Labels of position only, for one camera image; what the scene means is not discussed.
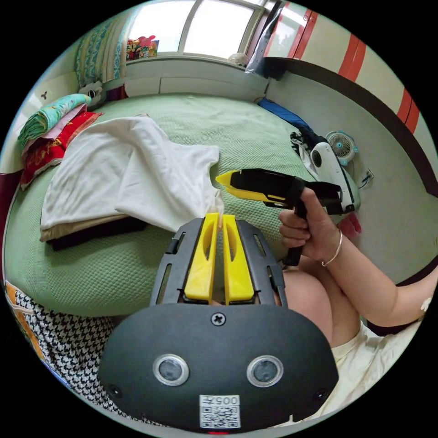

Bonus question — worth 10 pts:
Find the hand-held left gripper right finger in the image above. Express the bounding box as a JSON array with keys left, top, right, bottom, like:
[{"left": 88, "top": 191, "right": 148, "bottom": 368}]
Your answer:
[{"left": 222, "top": 215, "right": 255, "bottom": 306}]

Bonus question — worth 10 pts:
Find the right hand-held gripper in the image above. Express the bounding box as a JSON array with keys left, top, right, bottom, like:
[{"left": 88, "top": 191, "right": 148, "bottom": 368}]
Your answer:
[{"left": 215, "top": 168, "right": 344, "bottom": 267}]

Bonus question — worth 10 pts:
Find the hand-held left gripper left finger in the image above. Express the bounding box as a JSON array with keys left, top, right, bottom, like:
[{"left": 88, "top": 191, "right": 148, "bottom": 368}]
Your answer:
[{"left": 183, "top": 212, "right": 220, "bottom": 305}]

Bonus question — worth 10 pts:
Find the white t-shirt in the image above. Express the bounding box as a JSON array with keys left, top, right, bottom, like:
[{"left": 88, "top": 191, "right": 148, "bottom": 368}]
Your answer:
[{"left": 40, "top": 115, "right": 227, "bottom": 234}]

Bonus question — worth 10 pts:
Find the person's right forearm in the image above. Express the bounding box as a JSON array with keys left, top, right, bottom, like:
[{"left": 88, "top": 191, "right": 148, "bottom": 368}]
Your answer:
[{"left": 321, "top": 228, "right": 427, "bottom": 328}]

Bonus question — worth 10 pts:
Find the person's right hand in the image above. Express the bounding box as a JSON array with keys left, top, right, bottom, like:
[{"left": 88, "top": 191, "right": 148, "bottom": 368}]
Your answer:
[{"left": 278, "top": 186, "right": 343, "bottom": 266}]

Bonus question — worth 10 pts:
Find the bed with green quilt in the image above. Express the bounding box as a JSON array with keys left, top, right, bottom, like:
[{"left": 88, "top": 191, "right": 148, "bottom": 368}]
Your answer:
[{"left": 2, "top": 91, "right": 364, "bottom": 319}]

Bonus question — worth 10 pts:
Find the person's body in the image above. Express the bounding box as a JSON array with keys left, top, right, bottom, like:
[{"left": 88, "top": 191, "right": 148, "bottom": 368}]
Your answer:
[{"left": 281, "top": 255, "right": 438, "bottom": 427}]

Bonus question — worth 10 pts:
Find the blue cloth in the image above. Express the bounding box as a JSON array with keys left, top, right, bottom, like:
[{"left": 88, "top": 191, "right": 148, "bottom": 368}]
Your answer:
[{"left": 256, "top": 97, "right": 330, "bottom": 146}]

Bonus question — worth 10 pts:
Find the small teal and white fan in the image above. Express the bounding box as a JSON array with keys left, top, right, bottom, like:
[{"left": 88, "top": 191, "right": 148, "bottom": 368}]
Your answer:
[{"left": 325, "top": 130, "right": 360, "bottom": 167}]

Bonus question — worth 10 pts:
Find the pile of clothes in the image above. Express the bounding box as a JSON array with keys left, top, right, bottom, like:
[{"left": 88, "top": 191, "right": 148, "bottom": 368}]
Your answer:
[{"left": 40, "top": 213, "right": 150, "bottom": 252}]

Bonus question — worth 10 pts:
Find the pink cloth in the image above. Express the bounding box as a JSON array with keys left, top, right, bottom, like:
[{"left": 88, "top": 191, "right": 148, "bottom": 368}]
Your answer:
[{"left": 338, "top": 211, "right": 363, "bottom": 239}]

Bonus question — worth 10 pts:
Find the dark hanging garment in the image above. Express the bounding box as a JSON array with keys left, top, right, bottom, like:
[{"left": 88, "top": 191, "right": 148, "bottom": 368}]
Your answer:
[{"left": 245, "top": 2, "right": 285, "bottom": 75}]

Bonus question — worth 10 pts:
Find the black and white houndstooth cloth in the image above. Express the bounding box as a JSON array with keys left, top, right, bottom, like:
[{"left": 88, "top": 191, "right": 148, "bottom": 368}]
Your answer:
[{"left": 5, "top": 280, "right": 165, "bottom": 427}]

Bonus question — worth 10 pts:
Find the window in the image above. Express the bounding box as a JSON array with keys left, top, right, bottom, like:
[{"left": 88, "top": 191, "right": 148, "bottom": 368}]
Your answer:
[{"left": 127, "top": 0, "right": 269, "bottom": 62}]

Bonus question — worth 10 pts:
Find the grey and white plush toy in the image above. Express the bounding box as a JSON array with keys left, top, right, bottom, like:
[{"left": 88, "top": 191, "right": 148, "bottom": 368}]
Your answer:
[{"left": 78, "top": 80, "right": 107, "bottom": 111}]

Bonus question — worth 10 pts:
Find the stack of colourful folded bedding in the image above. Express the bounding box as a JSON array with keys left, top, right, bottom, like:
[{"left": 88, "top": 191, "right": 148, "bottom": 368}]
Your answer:
[{"left": 17, "top": 93, "right": 103, "bottom": 191}]

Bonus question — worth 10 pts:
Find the patterned curtain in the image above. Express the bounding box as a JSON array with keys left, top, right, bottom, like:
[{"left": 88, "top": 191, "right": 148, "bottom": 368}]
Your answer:
[{"left": 74, "top": 15, "right": 135, "bottom": 88}]

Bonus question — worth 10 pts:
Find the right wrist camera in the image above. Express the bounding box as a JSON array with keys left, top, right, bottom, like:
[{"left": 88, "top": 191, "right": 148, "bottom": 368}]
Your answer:
[{"left": 309, "top": 141, "right": 356, "bottom": 215}]

